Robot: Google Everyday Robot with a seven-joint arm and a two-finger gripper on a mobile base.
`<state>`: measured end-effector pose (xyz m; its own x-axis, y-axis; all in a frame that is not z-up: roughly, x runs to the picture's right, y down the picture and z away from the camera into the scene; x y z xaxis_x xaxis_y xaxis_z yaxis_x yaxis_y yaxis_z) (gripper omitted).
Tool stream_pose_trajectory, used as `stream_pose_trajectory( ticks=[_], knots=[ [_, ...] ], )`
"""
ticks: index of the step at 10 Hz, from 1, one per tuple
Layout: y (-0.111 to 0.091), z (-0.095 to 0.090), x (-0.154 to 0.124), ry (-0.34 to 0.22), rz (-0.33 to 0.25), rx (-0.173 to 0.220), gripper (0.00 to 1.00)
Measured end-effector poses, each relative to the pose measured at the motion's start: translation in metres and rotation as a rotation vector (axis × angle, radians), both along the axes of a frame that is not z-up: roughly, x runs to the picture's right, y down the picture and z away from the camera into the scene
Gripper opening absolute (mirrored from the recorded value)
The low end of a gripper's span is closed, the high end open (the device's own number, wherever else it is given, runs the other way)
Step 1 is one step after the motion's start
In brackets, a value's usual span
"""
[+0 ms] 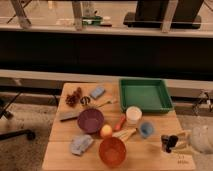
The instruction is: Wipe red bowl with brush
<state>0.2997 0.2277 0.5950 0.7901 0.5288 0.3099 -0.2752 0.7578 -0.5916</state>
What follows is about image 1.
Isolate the black monitor stand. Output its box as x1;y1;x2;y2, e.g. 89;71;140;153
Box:
123;0;204;29

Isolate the black office chair base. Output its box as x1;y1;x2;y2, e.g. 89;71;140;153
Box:
0;94;36;141

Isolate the green plastic tray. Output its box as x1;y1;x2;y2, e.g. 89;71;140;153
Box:
119;79;173;114

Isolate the white cup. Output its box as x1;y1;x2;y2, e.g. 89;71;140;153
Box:
126;106;142;124

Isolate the black metal clip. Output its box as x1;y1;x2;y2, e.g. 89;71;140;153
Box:
80;96;91;106

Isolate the blue sponge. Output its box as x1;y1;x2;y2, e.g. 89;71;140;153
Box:
90;86;105;100

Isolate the purple bowl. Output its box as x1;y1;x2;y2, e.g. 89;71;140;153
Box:
77;108;104;134

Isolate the crumpled blue cloth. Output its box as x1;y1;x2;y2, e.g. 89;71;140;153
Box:
70;134;94;156

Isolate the small blue cup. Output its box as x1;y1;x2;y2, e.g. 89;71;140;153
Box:
138;122;154;139

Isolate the orange-handled tool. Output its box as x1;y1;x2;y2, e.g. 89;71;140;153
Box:
114;115;126;131

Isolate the red bowl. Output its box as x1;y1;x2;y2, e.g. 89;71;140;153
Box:
99;137;126;167

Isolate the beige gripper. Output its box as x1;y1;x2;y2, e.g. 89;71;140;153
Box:
171;130;193;155

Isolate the wooden spatula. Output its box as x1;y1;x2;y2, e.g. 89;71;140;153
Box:
112;128;136;142

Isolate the yellow-red apple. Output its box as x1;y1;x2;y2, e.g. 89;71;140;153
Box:
100;125;112;138

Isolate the wooden fork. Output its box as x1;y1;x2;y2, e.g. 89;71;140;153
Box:
95;99;117;108

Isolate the black dish brush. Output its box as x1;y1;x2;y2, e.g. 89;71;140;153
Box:
161;135;178;153

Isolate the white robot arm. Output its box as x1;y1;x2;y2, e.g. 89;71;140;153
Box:
171;125;213;155

